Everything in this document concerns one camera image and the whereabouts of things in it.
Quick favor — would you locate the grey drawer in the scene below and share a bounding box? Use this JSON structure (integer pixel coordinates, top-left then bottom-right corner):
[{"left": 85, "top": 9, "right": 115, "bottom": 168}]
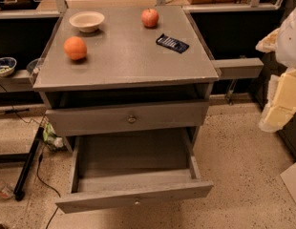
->
[
  {"left": 46, "top": 100, "right": 209, "bottom": 136},
  {"left": 56, "top": 128, "right": 213, "bottom": 213}
]

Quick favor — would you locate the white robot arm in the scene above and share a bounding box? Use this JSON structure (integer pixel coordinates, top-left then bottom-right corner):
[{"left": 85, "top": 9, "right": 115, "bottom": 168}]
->
[{"left": 256, "top": 8, "right": 296, "bottom": 133}]

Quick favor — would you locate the grey wooden drawer cabinet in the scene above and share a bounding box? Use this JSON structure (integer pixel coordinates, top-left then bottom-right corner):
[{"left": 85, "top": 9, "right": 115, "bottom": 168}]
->
[{"left": 33, "top": 6, "right": 218, "bottom": 150}]

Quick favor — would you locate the grey top drawer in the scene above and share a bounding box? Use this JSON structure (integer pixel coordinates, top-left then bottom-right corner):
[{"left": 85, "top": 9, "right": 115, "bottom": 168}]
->
[{"left": 46, "top": 100, "right": 209, "bottom": 136}]

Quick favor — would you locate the grey side shelf bar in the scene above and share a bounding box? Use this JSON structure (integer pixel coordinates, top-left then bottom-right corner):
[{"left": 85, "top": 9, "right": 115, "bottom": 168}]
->
[{"left": 212, "top": 58, "right": 264, "bottom": 80}]

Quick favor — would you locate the dark blue snack packet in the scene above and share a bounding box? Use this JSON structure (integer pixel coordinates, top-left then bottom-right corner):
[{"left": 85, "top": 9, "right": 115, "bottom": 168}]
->
[{"left": 156, "top": 33, "right": 189, "bottom": 53}]

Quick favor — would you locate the red apple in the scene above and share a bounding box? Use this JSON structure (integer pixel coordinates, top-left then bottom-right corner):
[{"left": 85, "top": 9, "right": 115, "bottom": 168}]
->
[{"left": 141, "top": 9, "right": 159, "bottom": 28}]

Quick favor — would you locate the white empty bowl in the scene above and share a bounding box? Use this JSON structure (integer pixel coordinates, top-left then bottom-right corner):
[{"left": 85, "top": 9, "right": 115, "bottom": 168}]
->
[{"left": 69, "top": 11, "right": 105, "bottom": 33}]

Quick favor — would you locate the orange fruit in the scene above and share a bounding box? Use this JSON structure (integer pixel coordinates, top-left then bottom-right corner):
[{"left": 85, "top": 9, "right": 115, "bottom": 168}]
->
[{"left": 63, "top": 36, "right": 87, "bottom": 60}]

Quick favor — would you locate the green white crumpled bag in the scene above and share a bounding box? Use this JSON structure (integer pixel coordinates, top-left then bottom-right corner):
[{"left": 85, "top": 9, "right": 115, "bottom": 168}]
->
[{"left": 43, "top": 123, "right": 64, "bottom": 151}]

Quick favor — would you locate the small clear bowl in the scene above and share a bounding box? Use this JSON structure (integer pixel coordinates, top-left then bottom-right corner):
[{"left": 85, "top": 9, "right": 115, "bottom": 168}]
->
[{"left": 26, "top": 58, "right": 44, "bottom": 74}]

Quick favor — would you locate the blue patterned bowl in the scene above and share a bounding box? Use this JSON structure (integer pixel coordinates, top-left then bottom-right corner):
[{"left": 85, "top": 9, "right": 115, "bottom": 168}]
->
[{"left": 0, "top": 57, "right": 17, "bottom": 77}]

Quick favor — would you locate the black metal stand leg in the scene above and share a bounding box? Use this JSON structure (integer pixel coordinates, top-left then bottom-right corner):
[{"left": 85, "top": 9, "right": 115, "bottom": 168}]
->
[{"left": 13, "top": 127, "right": 43, "bottom": 201}]

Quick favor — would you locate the crumpled plastic wrapper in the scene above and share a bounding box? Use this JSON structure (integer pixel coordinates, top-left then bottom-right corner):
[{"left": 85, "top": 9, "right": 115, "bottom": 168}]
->
[{"left": 0, "top": 180, "right": 13, "bottom": 198}]

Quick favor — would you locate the black floor cable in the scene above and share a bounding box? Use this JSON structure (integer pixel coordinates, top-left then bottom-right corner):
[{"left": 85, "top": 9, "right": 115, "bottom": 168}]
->
[{"left": 36, "top": 153, "right": 62, "bottom": 229}]

